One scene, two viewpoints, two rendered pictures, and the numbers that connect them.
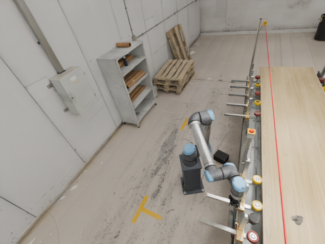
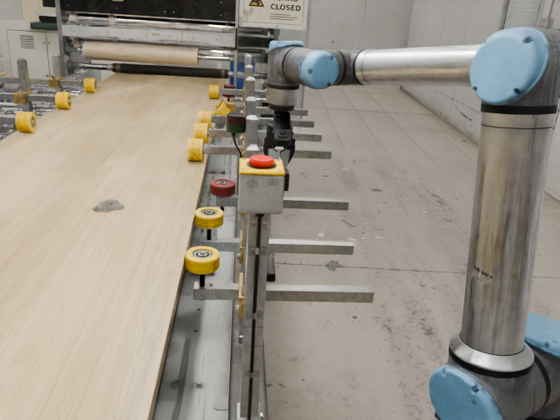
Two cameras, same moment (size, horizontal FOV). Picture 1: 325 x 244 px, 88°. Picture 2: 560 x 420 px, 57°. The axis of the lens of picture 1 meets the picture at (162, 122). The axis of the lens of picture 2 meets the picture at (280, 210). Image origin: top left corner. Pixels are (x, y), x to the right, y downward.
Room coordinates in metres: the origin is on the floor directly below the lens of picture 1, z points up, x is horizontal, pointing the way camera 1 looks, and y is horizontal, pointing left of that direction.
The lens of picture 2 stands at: (1.69, -1.24, 1.46)
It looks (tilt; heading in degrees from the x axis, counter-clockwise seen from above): 22 degrees down; 145
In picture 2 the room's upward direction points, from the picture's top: 4 degrees clockwise
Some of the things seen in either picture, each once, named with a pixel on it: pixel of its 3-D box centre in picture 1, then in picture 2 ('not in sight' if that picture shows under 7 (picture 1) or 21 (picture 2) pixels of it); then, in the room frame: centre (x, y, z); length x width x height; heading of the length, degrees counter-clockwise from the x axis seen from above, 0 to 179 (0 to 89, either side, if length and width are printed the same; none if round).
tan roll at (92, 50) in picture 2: not in sight; (171, 55); (-1.93, 0.27, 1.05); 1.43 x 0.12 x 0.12; 60
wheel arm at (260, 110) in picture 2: not in sight; (271, 111); (-0.45, 0.19, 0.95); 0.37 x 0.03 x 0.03; 60
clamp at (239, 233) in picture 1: (240, 232); not in sight; (0.36, -0.43, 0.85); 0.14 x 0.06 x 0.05; 150
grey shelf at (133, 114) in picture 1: (132, 85); not in sight; (3.31, 0.48, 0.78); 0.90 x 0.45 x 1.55; 147
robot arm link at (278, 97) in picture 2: (237, 192); (281, 96); (0.51, -0.42, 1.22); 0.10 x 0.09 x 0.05; 60
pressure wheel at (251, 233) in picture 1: (251, 238); (222, 197); (0.31, -0.49, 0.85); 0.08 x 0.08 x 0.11
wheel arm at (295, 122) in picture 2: not in sight; (259, 120); (-0.27, 0.00, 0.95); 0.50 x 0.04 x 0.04; 60
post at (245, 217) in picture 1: (241, 226); (248, 190); (0.38, -0.44, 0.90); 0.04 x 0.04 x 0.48; 60
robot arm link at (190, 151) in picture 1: (190, 151); (534, 362); (1.28, -0.26, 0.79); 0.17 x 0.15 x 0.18; 90
